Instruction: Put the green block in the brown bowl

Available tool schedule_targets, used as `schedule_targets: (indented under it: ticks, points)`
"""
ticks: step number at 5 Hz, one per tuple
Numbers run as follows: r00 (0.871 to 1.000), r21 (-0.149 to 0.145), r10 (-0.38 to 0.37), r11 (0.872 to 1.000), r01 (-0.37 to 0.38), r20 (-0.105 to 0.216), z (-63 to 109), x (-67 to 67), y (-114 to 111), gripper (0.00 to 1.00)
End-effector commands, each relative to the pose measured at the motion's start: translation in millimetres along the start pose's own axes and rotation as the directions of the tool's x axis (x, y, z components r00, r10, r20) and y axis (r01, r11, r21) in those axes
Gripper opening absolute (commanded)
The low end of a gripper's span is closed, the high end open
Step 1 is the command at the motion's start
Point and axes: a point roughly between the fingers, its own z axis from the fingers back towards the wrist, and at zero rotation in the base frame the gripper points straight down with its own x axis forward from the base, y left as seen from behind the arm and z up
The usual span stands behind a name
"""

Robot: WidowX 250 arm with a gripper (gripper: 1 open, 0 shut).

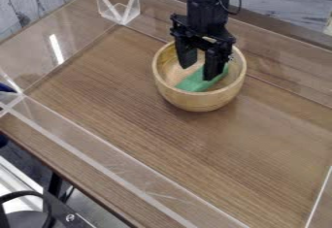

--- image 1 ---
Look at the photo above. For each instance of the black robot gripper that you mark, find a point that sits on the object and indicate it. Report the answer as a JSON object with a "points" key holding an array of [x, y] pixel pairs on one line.
{"points": [[214, 41]]}

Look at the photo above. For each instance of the green rectangular block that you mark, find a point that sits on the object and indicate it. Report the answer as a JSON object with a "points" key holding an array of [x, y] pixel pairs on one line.
{"points": [[192, 83]]}

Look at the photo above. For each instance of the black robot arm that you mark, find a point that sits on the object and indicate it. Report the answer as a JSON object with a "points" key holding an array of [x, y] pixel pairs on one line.
{"points": [[206, 13]]}

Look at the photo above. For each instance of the light brown wooden bowl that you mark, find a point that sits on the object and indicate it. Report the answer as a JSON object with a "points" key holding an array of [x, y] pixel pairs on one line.
{"points": [[167, 73]]}

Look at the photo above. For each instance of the blue object at left edge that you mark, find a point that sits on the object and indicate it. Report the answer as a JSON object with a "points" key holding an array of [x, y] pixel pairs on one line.
{"points": [[5, 88]]}

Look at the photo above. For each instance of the black table leg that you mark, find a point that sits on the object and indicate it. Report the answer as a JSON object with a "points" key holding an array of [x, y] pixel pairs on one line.
{"points": [[54, 185]]}

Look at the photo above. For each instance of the clear acrylic table wall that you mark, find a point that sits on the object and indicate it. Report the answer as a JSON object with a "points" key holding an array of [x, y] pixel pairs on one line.
{"points": [[247, 166]]}

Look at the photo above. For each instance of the clear acrylic corner bracket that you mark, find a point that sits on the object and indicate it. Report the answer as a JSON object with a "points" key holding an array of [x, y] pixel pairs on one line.
{"points": [[119, 13]]}

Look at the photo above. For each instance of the black chair with cable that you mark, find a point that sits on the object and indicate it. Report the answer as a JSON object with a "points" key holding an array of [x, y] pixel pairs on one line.
{"points": [[54, 215]]}

